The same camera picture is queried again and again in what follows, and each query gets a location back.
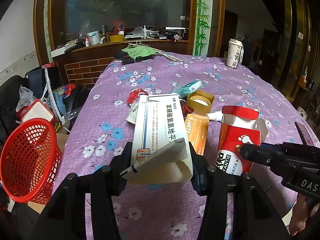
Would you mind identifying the red plastic basket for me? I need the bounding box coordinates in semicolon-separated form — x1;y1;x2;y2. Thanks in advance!
1;118;62;205

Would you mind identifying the white cartoon tumbler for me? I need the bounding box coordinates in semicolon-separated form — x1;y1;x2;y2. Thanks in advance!
227;38;244;68

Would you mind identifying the wooden cabinet with glass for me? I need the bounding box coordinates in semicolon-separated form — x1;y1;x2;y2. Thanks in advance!
33;0;226;88

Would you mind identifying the teal tissue pack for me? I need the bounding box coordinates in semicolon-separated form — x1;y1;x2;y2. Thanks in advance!
172;80;203;99

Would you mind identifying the purple floral tablecloth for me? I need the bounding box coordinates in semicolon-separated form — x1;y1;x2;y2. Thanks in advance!
55;55;306;239

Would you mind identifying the bamboo painted panel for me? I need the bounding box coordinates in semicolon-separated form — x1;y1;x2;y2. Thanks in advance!
193;0;213;57

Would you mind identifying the red white foot cream box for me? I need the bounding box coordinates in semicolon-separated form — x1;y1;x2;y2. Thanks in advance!
215;106;268;176

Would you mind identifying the clear plastic bag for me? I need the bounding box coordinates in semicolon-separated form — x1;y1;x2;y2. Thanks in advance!
16;85;36;112

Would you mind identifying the black cloth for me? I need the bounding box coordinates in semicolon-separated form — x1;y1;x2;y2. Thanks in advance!
114;51;142;65

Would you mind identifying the green cloth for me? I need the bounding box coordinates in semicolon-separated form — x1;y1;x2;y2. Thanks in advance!
121;46;157;60

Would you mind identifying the orange medicine box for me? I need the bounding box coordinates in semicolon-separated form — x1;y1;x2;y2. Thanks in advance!
185;114;209;155

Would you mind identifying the yellow tub on cabinet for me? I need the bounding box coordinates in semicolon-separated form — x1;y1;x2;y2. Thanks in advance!
110;34;124;43

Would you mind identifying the yellow square container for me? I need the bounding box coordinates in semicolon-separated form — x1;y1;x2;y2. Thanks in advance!
186;90;215;115

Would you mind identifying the dark red snack packet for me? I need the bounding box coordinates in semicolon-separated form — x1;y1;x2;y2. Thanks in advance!
181;103;194;117

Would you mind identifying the white medicine box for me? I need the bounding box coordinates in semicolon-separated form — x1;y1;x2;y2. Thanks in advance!
120;93;193;184

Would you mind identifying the green white paper packet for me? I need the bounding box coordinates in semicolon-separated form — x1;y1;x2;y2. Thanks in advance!
126;102;139;125

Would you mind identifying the red white storage box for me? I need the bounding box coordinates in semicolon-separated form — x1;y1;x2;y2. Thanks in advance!
21;99;55;123

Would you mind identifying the red wrapper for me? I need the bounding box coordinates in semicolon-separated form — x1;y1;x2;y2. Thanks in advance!
127;89;148;105

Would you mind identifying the right hand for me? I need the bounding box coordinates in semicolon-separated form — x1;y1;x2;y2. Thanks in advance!
289;193;319;236

